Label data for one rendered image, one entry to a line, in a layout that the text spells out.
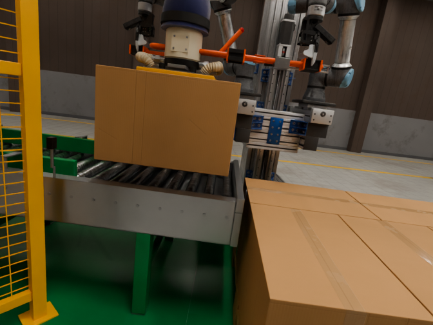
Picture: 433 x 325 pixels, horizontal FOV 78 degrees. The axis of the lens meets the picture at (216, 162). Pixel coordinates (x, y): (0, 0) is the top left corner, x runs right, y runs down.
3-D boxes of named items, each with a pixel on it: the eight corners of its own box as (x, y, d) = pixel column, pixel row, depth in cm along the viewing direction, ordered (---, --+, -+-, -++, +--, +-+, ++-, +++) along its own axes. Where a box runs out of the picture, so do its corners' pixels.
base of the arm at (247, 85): (230, 90, 187) (232, 75, 184) (251, 93, 188) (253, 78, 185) (232, 90, 172) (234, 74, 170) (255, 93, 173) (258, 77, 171)
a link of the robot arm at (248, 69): (242, 75, 169) (245, 52, 166) (230, 75, 180) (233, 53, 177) (257, 78, 176) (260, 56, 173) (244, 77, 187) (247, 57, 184)
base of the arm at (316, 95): (298, 99, 190) (301, 85, 188) (319, 102, 191) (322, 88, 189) (306, 100, 176) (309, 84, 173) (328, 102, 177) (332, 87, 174)
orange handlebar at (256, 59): (125, 45, 124) (125, 37, 123) (145, 55, 153) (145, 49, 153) (324, 70, 122) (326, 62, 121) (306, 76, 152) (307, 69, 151)
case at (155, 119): (93, 159, 118) (95, 64, 109) (126, 144, 157) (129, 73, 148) (228, 177, 118) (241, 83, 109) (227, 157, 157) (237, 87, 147)
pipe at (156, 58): (137, 62, 117) (138, 48, 115) (153, 68, 141) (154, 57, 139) (214, 72, 116) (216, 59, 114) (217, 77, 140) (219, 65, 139)
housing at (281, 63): (274, 66, 123) (276, 56, 122) (271, 68, 129) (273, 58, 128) (288, 68, 122) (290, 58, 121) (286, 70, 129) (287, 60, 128)
